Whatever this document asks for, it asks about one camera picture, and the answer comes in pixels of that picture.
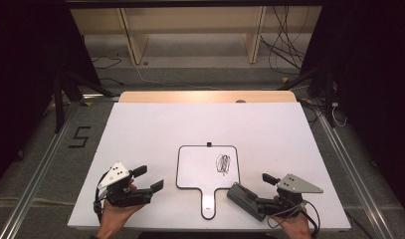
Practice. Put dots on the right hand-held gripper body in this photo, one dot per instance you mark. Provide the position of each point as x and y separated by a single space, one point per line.
289 202

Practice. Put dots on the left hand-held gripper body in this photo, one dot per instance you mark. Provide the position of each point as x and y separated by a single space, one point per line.
115 174

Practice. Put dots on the small white handheld whiteboard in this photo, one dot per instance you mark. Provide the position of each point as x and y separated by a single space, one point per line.
203 166

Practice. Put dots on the person's right hand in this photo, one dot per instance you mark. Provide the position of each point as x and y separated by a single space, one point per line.
298 229

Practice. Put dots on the person's left hand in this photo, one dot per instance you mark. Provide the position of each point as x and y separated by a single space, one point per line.
115 217

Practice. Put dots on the large white table sheet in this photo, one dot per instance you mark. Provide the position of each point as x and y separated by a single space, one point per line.
140 132

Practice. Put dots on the yellow tape piece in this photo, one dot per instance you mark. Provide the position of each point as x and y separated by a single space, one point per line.
86 103
285 79

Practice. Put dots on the black tripod stand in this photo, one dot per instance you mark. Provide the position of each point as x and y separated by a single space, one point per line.
59 99
328 96

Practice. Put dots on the black curtain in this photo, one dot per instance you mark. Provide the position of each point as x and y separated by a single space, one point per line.
24 66
372 66

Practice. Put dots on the light wooden shelf unit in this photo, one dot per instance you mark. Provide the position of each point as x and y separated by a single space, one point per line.
196 20

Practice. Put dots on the black overhead bar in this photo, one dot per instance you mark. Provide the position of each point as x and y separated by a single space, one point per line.
190 3

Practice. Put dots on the aluminium floor rail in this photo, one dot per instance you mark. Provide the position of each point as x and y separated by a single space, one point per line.
352 172
34 186

